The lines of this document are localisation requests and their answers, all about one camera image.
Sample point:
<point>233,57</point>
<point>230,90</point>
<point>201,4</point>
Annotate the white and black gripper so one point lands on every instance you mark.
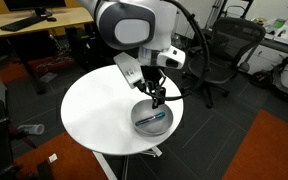
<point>152,60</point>

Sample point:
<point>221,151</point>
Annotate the teal and black marker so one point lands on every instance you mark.
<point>160,115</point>

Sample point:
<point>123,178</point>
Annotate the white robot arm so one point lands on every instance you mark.
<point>141,31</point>

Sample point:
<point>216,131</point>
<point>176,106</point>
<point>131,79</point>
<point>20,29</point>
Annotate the grey bowl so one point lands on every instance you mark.
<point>143,110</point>

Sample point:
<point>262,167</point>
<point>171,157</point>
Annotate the round white table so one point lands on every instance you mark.
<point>96,113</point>

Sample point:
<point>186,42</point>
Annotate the black mesh office chair right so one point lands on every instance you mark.
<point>230,39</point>

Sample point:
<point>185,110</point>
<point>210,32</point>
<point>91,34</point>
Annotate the black electric scooter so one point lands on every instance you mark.
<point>264,78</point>

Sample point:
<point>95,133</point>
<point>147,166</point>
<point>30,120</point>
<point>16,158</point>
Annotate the clear plastic bottle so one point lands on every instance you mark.
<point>33,129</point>

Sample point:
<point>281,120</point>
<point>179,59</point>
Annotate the black computer mouse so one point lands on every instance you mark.
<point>51,19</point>

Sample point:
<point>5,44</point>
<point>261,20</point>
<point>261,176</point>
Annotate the black monitor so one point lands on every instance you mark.
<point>38,6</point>

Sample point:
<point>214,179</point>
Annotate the black keyboard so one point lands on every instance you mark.
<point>21,24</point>

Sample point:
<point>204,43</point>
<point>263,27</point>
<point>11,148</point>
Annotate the wooden desk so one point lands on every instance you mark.
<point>33,42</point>

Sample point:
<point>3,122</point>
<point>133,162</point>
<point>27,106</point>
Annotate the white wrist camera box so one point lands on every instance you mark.
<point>130,68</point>

